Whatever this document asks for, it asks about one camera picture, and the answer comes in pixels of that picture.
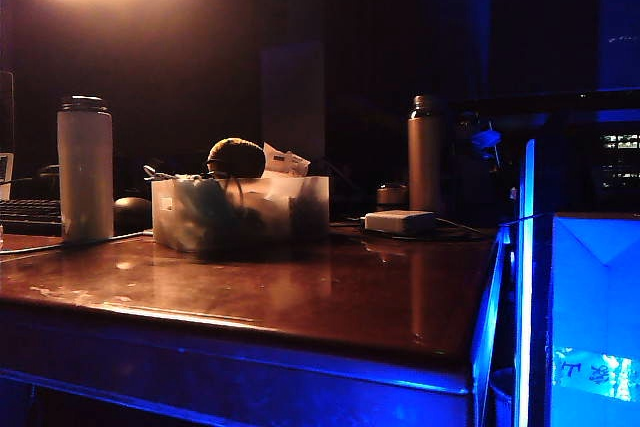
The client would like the brown kiwi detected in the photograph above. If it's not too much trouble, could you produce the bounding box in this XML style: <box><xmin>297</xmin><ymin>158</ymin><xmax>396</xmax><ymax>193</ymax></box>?
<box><xmin>206</xmin><ymin>137</ymin><xmax>268</xmax><ymax>180</ymax></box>

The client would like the translucent plastic box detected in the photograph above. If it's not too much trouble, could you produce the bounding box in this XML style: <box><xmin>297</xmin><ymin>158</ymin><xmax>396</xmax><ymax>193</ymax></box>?
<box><xmin>150</xmin><ymin>174</ymin><xmax>332</xmax><ymax>254</ymax></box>

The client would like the tall cardboard box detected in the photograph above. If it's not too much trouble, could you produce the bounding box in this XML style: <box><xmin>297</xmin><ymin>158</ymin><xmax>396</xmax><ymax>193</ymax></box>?
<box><xmin>549</xmin><ymin>211</ymin><xmax>640</xmax><ymax>427</ymax></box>

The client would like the white printed paper card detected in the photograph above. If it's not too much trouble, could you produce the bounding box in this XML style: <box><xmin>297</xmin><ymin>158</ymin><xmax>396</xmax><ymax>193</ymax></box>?
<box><xmin>261</xmin><ymin>142</ymin><xmax>312</xmax><ymax>179</ymax></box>

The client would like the small metal cup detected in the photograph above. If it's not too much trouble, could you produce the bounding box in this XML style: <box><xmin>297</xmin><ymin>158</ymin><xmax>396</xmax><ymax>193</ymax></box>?
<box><xmin>375</xmin><ymin>183</ymin><xmax>410</xmax><ymax>212</ymax></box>

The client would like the white power adapter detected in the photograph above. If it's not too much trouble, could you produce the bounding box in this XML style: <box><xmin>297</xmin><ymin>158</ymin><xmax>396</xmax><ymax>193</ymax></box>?
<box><xmin>364</xmin><ymin>209</ymin><xmax>437</xmax><ymax>235</ymax></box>

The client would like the brown thermos bottle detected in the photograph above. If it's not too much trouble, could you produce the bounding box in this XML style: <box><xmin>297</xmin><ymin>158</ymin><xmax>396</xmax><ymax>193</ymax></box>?
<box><xmin>407</xmin><ymin>93</ymin><xmax>448</xmax><ymax>214</ymax></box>

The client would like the metal tool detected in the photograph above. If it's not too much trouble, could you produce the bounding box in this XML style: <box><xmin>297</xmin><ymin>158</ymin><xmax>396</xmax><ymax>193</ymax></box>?
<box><xmin>142</xmin><ymin>163</ymin><xmax>177</xmax><ymax>183</ymax></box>

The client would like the black computer mouse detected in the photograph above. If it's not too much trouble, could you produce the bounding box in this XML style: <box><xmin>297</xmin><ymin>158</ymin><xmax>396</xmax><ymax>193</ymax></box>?
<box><xmin>113</xmin><ymin>196</ymin><xmax>153</xmax><ymax>234</ymax></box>

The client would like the white insulated bottle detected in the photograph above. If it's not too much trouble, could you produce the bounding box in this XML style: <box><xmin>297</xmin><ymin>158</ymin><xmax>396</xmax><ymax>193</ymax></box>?
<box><xmin>56</xmin><ymin>94</ymin><xmax>116</xmax><ymax>244</ymax></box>

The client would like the black keyboard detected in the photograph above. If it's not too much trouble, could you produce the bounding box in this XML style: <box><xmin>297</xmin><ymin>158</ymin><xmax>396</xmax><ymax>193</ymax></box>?
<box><xmin>0</xmin><ymin>197</ymin><xmax>64</xmax><ymax>238</ymax></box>

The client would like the glowing vertical post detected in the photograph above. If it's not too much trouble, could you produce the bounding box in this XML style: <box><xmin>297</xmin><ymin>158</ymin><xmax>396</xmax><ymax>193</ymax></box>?
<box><xmin>513</xmin><ymin>138</ymin><xmax>537</xmax><ymax>427</ymax></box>

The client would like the thin desk cable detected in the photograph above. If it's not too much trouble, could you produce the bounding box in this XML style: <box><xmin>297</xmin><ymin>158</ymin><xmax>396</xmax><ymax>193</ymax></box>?
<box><xmin>0</xmin><ymin>229</ymin><xmax>154</xmax><ymax>255</ymax></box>

